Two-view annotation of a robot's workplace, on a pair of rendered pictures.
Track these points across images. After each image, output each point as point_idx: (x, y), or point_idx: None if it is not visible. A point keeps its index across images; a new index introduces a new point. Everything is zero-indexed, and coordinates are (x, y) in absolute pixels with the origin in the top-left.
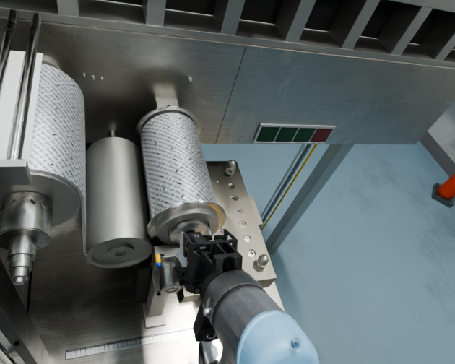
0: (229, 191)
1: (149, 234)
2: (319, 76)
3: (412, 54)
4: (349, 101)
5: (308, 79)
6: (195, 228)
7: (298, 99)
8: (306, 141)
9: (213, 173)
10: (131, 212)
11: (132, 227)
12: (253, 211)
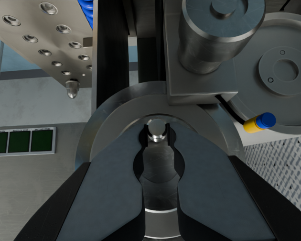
0: (66, 68)
1: (236, 134)
2: (7, 222)
3: None
4: None
5: (18, 217)
6: (152, 190)
7: (21, 190)
8: None
9: (91, 80)
10: (244, 139)
11: (260, 136)
12: (21, 51)
